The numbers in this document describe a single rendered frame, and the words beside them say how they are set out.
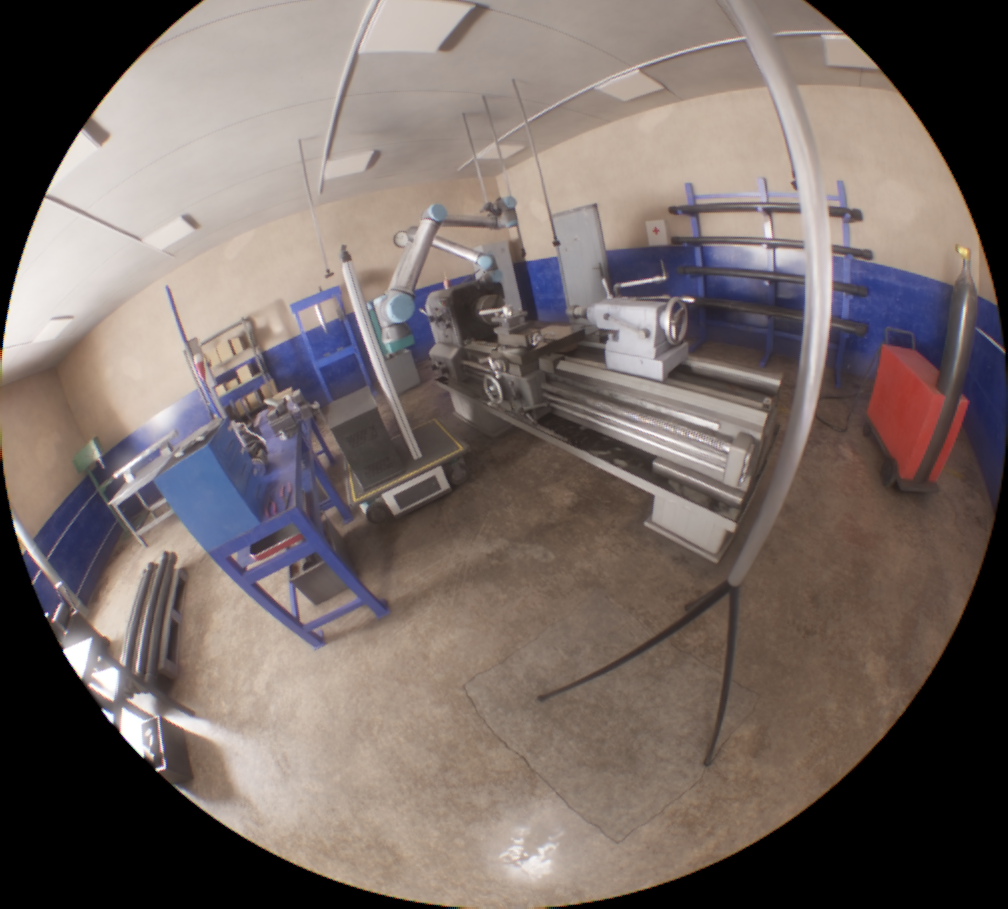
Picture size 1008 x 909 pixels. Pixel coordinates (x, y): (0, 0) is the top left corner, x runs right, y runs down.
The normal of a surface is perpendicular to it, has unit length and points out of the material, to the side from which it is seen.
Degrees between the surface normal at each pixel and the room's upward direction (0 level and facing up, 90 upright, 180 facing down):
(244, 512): 90
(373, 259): 90
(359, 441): 90
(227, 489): 90
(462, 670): 0
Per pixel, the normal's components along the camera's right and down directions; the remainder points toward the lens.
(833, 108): -0.80, 0.42
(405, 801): -0.22, -0.87
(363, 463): 0.50, 0.29
